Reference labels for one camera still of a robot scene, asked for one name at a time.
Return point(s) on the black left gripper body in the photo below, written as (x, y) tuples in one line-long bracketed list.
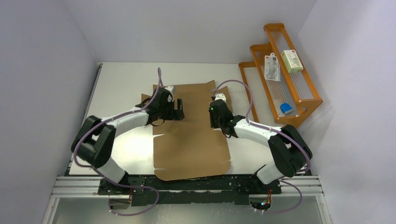
[(167, 110)]

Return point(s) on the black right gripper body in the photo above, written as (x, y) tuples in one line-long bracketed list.
[(215, 122)]

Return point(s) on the brown cardboard box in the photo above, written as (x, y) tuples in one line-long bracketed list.
[(190, 148)]

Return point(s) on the orange wooden tiered rack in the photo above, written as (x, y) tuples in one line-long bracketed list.
[(296, 89)]

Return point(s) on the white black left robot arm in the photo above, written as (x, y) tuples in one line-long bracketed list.
[(95, 139)]

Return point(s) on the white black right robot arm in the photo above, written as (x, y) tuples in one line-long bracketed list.
[(288, 149)]

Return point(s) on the white green product box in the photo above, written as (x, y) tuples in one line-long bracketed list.
[(292, 61)]

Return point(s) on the blue small object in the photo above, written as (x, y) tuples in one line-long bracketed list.
[(286, 108)]

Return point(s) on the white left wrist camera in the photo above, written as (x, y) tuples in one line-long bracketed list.
[(171, 89)]

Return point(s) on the clear packaged cable bag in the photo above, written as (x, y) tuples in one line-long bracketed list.
[(271, 68)]

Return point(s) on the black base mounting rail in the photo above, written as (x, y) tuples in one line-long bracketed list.
[(148, 189)]

